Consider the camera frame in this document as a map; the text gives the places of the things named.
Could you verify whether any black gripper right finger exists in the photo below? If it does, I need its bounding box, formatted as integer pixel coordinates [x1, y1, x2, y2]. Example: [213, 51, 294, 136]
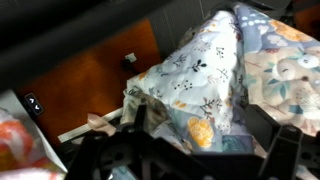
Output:
[240, 105, 320, 180]

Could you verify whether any pink fleece blanket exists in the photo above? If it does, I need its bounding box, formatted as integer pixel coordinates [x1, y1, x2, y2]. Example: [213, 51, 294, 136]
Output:
[0, 108, 66, 180]

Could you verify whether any blue floral quilted blanket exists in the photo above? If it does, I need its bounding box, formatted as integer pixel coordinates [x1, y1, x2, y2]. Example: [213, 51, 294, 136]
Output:
[122, 4, 320, 152]

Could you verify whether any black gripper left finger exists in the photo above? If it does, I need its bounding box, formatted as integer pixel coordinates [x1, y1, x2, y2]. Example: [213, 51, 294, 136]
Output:
[65, 105, 186, 180]

